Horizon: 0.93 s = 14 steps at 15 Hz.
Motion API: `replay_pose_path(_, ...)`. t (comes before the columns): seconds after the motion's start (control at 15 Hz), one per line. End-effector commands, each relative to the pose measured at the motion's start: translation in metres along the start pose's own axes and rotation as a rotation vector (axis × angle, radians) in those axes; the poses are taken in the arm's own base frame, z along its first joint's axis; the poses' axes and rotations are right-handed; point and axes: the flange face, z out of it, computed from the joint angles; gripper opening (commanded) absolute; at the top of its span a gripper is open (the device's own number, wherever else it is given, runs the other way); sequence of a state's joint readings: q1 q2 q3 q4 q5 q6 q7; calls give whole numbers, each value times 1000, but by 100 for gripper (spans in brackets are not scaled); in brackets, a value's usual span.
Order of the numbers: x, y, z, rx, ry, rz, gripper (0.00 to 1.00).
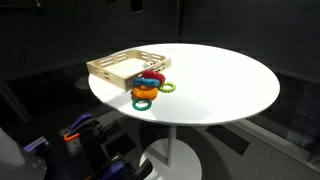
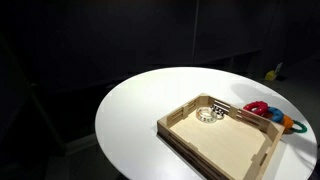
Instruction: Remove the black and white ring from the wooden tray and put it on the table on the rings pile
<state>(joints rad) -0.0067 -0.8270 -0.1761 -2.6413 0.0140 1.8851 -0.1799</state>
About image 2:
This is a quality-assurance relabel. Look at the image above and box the black and white ring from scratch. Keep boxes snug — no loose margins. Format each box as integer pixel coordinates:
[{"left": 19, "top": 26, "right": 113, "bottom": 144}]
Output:
[{"left": 209, "top": 104, "right": 227, "bottom": 120}]

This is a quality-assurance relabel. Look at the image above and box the wooden tray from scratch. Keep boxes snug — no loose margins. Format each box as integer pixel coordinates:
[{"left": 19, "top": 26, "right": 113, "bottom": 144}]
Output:
[{"left": 157, "top": 93, "right": 284, "bottom": 180}]

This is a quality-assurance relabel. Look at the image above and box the yellow object in background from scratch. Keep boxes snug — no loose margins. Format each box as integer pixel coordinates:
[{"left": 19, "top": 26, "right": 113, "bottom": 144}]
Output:
[{"left": 265, "top": 63, "right": 282, "bottom": 81}]

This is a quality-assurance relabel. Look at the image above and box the clear beaded ring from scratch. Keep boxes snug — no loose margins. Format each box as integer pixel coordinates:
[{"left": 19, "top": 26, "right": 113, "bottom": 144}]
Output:
[{"left": 195, "top": 106, "right": 218, "bottom": 124}]

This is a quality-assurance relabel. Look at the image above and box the red ring toy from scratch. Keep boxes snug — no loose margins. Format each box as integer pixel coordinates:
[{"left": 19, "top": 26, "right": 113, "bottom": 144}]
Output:
[{"left": 243, "top": 101, "right": 268, "bottom": 115}]

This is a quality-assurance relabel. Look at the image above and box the blue ring toy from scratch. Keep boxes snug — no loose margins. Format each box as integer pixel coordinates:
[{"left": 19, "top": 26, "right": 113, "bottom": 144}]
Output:
[{"left": 268, "top": 107, "right": 284, "bottom": 123}]

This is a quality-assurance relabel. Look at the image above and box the orange ring toy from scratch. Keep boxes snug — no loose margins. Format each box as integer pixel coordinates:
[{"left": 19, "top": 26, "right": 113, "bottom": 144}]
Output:
[{"left": 282, "top": 115, "right": 294, "bottom": 129}]

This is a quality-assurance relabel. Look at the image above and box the green ring toy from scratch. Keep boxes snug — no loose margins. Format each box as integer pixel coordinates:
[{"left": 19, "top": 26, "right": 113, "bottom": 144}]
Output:
[{"left": 290, "top": 120, "right": 307, "bottom": 133}]

